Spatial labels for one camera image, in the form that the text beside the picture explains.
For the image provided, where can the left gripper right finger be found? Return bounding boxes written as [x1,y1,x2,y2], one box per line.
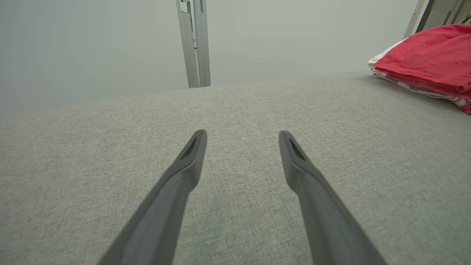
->
[278,130,387,265]

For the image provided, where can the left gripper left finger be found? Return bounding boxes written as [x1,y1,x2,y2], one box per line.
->
[98,129,208,265]

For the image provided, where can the red and white shirt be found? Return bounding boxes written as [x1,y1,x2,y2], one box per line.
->
[367,24,471,115]

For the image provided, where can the grey partition post two feet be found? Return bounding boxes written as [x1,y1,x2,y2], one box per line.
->
[176,0,211,89]

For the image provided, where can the grey partition post black strip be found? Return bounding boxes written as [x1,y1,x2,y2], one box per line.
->
[403,0,471,39]

